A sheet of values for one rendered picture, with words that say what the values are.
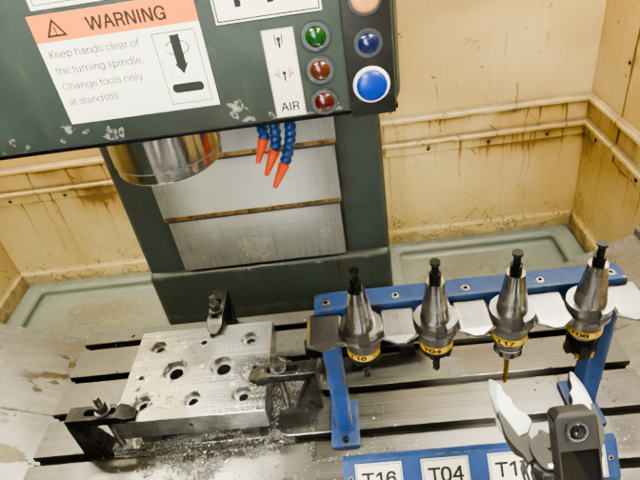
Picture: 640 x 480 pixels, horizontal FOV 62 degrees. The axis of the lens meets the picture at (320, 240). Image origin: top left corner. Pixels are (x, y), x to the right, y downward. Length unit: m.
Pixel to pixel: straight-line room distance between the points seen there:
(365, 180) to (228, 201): 0.35
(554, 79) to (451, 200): 0.49
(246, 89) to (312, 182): 0.80
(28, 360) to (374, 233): 1.06
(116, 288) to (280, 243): 0.86
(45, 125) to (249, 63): 0.22
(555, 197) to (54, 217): 1.73
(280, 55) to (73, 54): 0.20
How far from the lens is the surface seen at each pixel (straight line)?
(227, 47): 0.54
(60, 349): 1.81
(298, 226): 1.41
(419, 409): 1.10
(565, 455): 0.67
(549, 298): 0.86
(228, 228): 1.43
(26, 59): 0.61
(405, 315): 0.82
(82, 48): 0.58
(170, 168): 0.76
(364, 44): 0.53
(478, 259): 1.93
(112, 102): 0.59
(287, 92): 0.55
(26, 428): 1.65
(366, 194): 1.40
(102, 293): 2.15
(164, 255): 1.57
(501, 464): 1.00
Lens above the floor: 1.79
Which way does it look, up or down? 36 degrees down
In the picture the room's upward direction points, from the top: 10 degrees counter-clockwise
